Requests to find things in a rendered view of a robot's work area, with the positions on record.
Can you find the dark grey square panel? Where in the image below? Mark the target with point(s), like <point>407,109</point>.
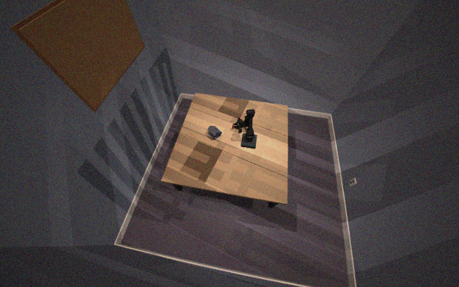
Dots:
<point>214,132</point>

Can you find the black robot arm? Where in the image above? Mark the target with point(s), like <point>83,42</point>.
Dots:
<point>248,120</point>

